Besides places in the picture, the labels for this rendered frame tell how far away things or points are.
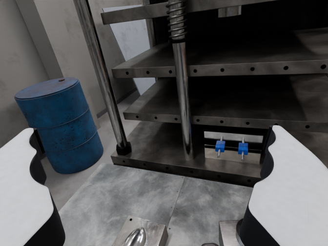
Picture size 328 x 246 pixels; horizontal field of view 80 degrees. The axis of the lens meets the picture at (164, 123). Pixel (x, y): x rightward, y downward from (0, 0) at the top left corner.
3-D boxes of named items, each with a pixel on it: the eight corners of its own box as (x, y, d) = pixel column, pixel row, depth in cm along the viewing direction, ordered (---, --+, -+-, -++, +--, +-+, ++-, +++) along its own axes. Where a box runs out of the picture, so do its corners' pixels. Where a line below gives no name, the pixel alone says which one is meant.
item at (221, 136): (259, 164, 99) (263, 135, 90) (205, 157, 108) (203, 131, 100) (256, 116, 138) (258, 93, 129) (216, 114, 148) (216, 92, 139)
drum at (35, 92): (82, 138, 299) (56, 74, 250) (114, 147, 266) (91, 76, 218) (42, 166, 252) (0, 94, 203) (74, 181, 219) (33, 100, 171)
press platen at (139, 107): (369, 135, 76) (374, 124, 74) (124, 119, 116) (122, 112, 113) (317, 75, 135) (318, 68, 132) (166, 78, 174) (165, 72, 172)
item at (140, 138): (389, 208, 78) (396, 197, 75) (112, 163, 124) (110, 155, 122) (324, 110, 144) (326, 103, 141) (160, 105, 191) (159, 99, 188)
